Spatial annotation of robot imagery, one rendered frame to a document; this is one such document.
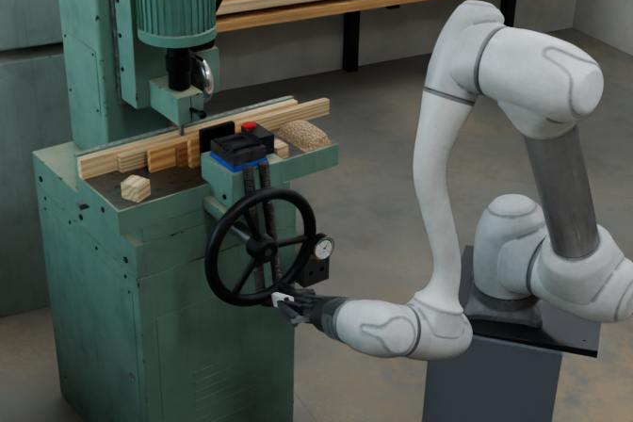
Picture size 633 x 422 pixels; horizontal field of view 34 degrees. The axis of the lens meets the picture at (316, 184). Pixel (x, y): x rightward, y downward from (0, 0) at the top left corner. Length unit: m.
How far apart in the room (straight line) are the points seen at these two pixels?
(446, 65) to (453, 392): 0.90
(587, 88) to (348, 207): 2.38
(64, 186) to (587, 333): 1.30
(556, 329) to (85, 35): 1.30
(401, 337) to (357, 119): 2.97
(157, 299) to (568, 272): 0.92
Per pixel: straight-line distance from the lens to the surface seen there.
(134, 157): 2.40
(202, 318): 2.51
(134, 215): 2.27
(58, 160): 2.71
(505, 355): 2.40
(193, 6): 2.26
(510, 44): 1.83
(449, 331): 2.07
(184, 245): 2.38
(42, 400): 3.19
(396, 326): 1.94
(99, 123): 2.60
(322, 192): 4.18
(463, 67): 1.87
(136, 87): 2.45
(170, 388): 2.58
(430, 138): 1.92
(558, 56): 1.80
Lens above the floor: 2.00
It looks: 28 degrees down
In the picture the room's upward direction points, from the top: 1 degrees clockwise
